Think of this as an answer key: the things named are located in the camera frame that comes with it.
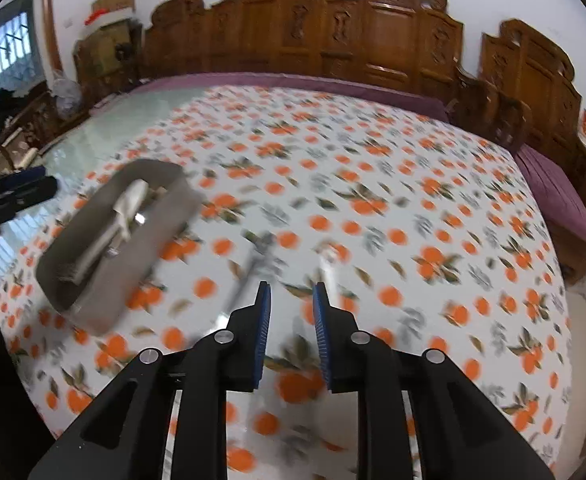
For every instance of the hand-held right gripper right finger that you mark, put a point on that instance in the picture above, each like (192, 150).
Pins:
(320, 335)

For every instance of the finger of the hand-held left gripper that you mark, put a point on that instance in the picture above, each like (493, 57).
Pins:
(33, 192)
(20, 177)

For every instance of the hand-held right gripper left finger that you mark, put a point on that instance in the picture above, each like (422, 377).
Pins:
(264, 330)

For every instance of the metal fork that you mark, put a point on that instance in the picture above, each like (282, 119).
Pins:
(253, 270)

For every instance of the white plastic fork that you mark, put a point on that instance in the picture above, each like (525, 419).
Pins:
(330, 270)

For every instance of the white plastic spoon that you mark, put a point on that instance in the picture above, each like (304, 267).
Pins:
(128, 202)

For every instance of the grey tray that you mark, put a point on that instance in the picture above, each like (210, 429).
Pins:
(163, 240)

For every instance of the barred window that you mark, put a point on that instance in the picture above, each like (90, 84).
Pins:
(8, 50)

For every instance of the cardboard boxes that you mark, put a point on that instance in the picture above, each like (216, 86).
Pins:
(108, 45)

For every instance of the orange print tablecloth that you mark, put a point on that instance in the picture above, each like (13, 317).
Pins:
(423, 210)

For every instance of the long purple seat cushion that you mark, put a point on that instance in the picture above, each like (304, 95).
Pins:
(323, 85)

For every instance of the long carved wooden sofa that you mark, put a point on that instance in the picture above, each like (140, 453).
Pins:
(383, 35)

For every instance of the short carved wooden sofa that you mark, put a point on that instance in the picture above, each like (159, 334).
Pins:
(528, 75)

